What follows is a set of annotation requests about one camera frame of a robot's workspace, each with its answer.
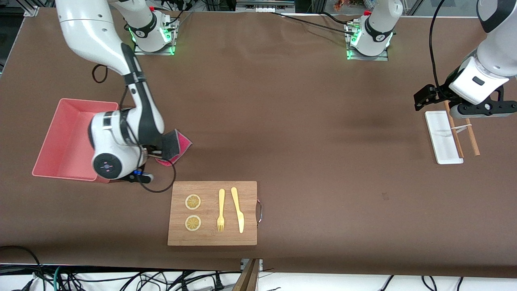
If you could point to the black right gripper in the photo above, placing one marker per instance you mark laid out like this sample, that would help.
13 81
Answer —
170 144

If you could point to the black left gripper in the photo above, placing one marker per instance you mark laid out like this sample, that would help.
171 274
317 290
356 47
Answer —
443 89

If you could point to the grey and pink cloth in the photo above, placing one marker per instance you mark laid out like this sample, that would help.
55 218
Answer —
171 143

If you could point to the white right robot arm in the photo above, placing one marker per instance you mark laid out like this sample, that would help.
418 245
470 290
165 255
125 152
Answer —
109 141

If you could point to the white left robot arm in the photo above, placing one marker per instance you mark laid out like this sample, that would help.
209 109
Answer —
480 85

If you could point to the thin beige rod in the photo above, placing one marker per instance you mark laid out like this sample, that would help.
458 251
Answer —
154 153

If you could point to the white rectangular tray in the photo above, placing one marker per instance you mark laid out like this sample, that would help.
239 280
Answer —
438 133

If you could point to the white rubber band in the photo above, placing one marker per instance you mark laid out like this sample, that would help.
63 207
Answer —
460 128

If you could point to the lemon slice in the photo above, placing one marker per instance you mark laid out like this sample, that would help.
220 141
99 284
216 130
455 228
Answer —
193 202
193 223

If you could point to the yellow plastic fork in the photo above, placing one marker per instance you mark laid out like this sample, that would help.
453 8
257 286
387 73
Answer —
221 202

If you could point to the pink plastic bin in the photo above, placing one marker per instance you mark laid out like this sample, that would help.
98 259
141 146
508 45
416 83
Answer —
60 141

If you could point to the yellow plastic knife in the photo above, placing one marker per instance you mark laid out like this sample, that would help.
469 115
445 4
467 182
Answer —
238 210

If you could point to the wooden cutting board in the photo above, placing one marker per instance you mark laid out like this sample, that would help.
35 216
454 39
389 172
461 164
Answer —
210 238

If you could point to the wooden plank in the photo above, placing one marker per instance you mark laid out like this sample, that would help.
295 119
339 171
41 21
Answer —
247 279

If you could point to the grey power strip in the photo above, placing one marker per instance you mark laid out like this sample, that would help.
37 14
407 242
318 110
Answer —
264 5

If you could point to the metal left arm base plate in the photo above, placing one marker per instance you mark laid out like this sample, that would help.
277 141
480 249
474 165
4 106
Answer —
350 54

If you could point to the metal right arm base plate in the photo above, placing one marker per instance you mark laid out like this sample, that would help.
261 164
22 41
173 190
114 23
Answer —
171 40

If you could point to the small metal bracket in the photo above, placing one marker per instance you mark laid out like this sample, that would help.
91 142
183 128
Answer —
260 264

